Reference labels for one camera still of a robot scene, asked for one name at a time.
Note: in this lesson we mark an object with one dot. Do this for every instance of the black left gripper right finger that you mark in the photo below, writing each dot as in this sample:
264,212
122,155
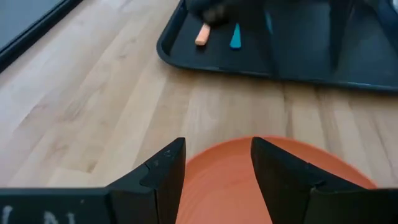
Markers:
280,180

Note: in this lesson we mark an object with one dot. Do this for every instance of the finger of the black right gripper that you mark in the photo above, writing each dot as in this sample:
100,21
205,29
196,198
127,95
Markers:
211,11

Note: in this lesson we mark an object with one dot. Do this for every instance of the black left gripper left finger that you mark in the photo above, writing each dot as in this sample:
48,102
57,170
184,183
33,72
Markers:
161,186

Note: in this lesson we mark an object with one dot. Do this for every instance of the orange round plate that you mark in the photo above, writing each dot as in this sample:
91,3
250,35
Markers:
224,186

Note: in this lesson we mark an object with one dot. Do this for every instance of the black rectangular tray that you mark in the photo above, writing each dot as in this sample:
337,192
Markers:
295,46

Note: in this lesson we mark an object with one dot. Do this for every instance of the black metal table frame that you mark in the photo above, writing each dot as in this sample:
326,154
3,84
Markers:
31,34

